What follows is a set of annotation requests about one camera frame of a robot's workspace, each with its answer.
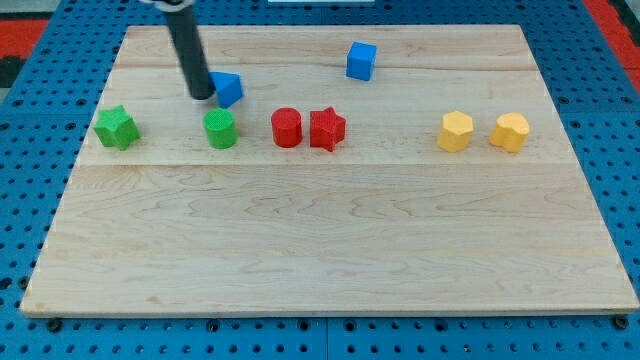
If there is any blue cube block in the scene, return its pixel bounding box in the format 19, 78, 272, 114
346, 42, 377, 81

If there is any green star block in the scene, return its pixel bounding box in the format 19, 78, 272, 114
93, 105, 141, 151

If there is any red cylinder block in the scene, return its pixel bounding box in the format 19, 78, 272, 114
271, 107, 303, 148

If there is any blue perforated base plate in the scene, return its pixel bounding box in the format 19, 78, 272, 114
1, 1, 639, 359

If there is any yellow hexagon block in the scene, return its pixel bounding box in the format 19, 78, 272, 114
437, 111, 474, 153

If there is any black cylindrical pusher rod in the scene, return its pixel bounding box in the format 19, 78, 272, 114
157, 0, 215, 100

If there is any yellow heart block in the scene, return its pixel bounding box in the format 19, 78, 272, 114
489, 113, 530, 153

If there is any light wooden board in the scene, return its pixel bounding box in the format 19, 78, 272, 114
20, 25, 639, 318

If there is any red star block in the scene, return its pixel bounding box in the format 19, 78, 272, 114
310, 107, 346, 152

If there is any green cylinder block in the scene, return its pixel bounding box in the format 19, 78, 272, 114
203, 108, 238, 149

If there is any blue triangular prism block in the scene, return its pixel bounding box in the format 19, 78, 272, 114
210, 71, 244, 109

